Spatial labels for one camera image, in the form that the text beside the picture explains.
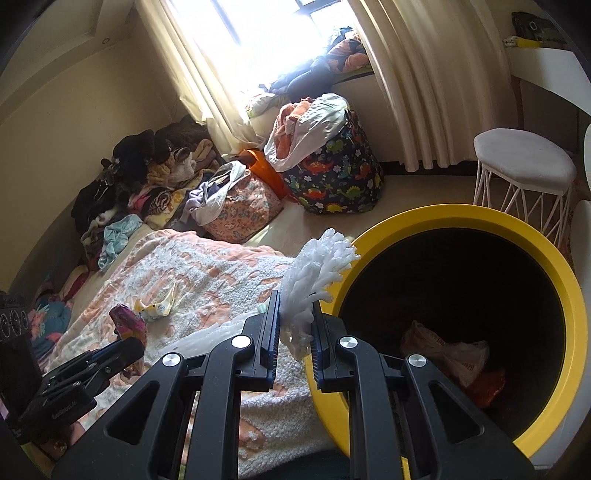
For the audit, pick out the dark bag on desk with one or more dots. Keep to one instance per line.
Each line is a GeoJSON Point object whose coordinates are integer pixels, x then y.
{"type": "Point", "coordinates": [534, 28]}

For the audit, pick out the white plastic straw bundle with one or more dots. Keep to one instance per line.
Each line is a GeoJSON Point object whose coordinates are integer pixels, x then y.
{"type": "Point", "coordinates": [319, 264]}

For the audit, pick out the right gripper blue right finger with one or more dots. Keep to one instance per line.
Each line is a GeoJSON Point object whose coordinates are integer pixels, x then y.
{"type": "Point", "coordinates": [331, 373]}

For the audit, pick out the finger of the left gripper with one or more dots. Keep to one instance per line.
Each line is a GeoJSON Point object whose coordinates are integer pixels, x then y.
{"type": "Point", "coordinates": [93, 369]}

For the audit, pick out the light blue garment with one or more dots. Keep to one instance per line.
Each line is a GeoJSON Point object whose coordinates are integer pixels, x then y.
{"type": "Point", "coordinates": [115, 238]}

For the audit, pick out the dinosaur print laundry basket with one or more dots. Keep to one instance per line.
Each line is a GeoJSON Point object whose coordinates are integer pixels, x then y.
{"type": "Point", "coordinates": [343, 176]}

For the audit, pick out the pink purple wrapper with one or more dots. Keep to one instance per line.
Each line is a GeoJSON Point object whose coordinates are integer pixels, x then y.
{"type": "Point", "coordinates": [128, 324]}

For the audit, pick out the teal floral pillow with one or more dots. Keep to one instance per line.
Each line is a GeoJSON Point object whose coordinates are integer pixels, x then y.
{"type": "Point", "coordinates": [49, 319]}

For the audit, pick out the white plastic bag with clothes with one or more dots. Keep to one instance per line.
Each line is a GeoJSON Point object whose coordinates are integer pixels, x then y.
{"type": "Point", "coordinates": [302, 128]}

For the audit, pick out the pink floral fabric bag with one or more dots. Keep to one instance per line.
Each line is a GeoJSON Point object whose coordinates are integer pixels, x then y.
{"type": "Point", "coordinates": [248, 207]}

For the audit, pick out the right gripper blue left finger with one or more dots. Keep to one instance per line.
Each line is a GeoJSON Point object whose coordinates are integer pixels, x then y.
{"type": "Point", "coordinates": [257, 373]}

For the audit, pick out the orange white bed blanket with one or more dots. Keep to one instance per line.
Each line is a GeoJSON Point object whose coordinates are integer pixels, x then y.
{"type": "Point", "coordinates": [212, 282]}

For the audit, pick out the yellow rimmed black trash bin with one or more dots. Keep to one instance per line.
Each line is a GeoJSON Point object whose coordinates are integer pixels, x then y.
{"type": "Point", "coordinates": [467, 338]}

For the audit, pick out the cream left curtain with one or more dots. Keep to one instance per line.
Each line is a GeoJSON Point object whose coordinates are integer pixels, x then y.
{"type": "Point", "coordinates": [197, 85]}

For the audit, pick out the grey bed headboard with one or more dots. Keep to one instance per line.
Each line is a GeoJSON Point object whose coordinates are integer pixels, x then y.
{"type": "Point", "coordinates": [52, 259]}

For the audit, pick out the clothes pile on bed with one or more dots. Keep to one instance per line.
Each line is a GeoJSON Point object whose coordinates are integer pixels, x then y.
{"type": "Point", "coordinates": [148, 174]}

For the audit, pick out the orange bag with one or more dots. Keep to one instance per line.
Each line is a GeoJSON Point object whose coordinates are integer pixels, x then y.
{"type": "Point", "coordinates": [256, 162]}

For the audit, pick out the cream curtain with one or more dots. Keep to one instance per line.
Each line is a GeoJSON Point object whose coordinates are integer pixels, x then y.
{"type": "Point", "coordinates": [443, 71]}
{"type": "Point", "coordinates": [197, 85]}

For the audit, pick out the yellow white wrapper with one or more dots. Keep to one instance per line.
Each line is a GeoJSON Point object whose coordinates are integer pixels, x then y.
{"type": "Point", "coordinates": [157, 308]}

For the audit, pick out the clothes pile on windowsill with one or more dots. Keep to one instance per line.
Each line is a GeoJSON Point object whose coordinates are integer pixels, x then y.
{"type": "Point", "coordinates": [346, 58]}

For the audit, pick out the cream right curtain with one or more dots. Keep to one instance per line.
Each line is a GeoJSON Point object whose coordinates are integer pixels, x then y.
{"type": "Point", "coordinates": [443, 71]}

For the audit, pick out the white stool grey cushion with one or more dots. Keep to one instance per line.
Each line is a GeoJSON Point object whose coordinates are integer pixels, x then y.
{"type": "Point", "coordinates": [539, 176]}

